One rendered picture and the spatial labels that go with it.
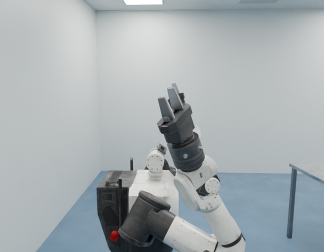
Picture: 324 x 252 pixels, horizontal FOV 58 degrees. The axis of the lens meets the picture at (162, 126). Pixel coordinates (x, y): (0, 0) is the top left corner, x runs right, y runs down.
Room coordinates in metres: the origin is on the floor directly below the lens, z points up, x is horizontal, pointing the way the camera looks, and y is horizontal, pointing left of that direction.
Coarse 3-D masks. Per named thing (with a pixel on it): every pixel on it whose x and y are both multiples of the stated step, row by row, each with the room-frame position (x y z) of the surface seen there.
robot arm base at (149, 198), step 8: (144, 192) 0.86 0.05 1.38; (144, 200) 0.84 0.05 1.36; (152, 200) 0.84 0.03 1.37; (160, 200) 0.88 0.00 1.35; (160, 208) 0.85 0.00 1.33; (168, 208) 0.90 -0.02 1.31; (120, 232) 0.82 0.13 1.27; (128, 240) 0.80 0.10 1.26; (136, 240) 0.80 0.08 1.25; (152, 240) 0.87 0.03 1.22
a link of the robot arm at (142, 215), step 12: (144, 204) 0.84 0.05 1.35; (132, 216) 0.83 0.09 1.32; (144, 216) 0.83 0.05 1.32; (156, 216) 0.82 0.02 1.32; (168, 216) 0.83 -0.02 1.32; (132, 228) 0.82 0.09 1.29; (144, 228) 0.82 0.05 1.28; (156, 228) 0.81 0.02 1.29; (168, 228) 0.81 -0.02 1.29; (144, 240) 0.82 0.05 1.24
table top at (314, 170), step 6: (300, 162) 3.02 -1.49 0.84; (306, 162) 3.02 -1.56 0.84; (312, 162) 3.02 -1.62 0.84; (318, 162) 3.02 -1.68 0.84; (294, 168) 2.90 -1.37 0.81; (300, 168) 2.81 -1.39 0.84; (306, 168) 2.81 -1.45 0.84; (312, 168) 2.81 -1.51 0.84; (318, 168) 2.81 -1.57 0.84; (306, 174) 2.71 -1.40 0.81; (312, 174) 2.63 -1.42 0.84; (318, 174) 2.63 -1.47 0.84; (318, 180) 2.53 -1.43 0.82
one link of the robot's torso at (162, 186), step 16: (112, 176) 1.12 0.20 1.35; (128, 176) 1.11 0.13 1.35; (144, 176) 1.11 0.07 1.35; (160, 176) 1.07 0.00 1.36; (96, 192) 1.00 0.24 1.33; (112, 192) 1.00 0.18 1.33; (128, 192) 0.97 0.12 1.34; (160, 192) 0.97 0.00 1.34; (176, 192) 1.03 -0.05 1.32; (112, 208) 1.00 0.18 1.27; (128, 208) 0.96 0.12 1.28; (176, 208) 0.98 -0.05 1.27; (112, 224) 1.00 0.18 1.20; (112, 240) 0.97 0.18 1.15
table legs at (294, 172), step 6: (294, 174) 2.95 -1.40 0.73; (294, 180) 2.95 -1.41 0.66; (294, 186) 2.95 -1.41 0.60; (294, 192) 2.96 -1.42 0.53; (294, 198) 2.96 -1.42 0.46; (288, 210) 2.99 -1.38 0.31; (288, 216) 2.98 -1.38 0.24; (288, 222) 2.97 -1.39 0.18; (288, 228) 2.96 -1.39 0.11; (288, 234) 2.95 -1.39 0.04
